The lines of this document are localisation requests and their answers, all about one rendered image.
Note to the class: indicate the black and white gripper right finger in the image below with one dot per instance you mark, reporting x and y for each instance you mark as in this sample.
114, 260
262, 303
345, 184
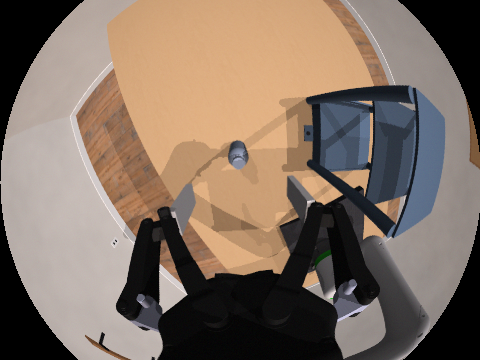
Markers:
355, 286

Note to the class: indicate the dark blue shelving unit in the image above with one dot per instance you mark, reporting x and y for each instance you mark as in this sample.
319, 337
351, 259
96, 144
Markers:
341, 138

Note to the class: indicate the dark grey bottle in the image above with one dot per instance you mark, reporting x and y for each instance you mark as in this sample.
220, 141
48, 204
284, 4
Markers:
238, 155

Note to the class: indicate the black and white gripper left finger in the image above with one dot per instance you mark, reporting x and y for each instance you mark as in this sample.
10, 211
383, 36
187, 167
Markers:
137, 300

